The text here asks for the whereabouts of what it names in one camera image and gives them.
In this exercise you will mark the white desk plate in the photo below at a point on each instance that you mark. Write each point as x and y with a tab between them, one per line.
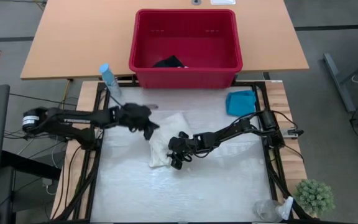
223	2

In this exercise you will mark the large red plastic bin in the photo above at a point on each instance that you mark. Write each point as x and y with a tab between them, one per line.
197	40

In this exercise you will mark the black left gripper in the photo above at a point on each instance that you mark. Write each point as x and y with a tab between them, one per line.
134	115

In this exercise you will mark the small green potted plant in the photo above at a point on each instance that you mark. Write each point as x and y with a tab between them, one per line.
314	196

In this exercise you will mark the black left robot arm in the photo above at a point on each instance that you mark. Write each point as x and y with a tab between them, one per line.
67	119

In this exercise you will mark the white power adapter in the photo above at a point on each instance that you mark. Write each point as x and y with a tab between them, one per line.
47	182

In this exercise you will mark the clear plastic cup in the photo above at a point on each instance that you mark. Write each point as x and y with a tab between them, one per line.
269	210

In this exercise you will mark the blue spray bottle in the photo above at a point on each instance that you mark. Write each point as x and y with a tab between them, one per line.
110	82

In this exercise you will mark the black aluminium table frame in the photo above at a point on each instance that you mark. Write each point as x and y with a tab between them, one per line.
259	83

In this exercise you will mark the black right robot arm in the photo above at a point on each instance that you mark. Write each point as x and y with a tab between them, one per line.
235	129

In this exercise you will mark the grey metal table leg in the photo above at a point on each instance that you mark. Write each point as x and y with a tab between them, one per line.
337	81

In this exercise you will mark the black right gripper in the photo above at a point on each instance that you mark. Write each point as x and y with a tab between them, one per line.
182	147

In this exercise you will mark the black garment with white tag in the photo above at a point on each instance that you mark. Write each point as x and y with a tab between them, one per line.
168	63

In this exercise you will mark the grey desk grommet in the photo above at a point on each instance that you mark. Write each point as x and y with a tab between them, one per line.
196	2

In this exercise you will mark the light wooden desk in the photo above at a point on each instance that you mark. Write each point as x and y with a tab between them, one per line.
73	37

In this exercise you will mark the blue cloth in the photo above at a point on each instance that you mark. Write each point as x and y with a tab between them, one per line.
240	102

